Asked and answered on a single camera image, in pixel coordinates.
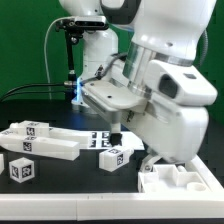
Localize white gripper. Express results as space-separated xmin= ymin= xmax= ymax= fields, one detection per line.
xmin=81 ymin=80 xmax=208 ymax=173

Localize white chair seat part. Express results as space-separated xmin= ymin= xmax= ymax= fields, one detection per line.
xmin=138 ymin=165 xmax=210 ymax=193

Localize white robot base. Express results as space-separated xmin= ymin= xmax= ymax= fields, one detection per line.
xmin=59 ymin=0 xmax=118 ymax=113

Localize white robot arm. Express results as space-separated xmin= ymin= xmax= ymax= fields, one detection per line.
xmin=82 ymin=0 xmax=217 ymax=172

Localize long white chair back part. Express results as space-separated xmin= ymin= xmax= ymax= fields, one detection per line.
xmin=0 ymin=134 xmax=80 ymax=161

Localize white tagged chair part rear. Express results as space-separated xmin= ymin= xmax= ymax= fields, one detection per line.
xmin=9 ymin=120 xmax=92 ymax=148

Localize paper sheet with tags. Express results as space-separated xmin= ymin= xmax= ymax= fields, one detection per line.
xmin=78 ymin=130 xmax=146 ymax=152

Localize white tagged cube left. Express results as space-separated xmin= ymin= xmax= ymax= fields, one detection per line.
xmin=9 ymin=157 xmax=35 ymax=183

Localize white part at left edge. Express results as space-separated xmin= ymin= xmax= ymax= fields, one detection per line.
xmin=0 ymin=154 xmax=4 ymax=175

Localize white L-shaped fence frame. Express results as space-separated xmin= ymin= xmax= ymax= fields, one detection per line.
xmin=0 ymin=157 xmax=224 ymax=221

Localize black camera on stand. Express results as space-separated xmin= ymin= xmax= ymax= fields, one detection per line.
xmin=55 ymin=16 xmax=109 ymax=99

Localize black cables at base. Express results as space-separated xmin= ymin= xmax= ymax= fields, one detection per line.
xmin=0 ymin=81 xmax=78 ymax=103

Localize grey camera cable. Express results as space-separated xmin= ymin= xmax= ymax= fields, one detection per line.
xmin=43 ymin=16 xmax=75 ymax=100

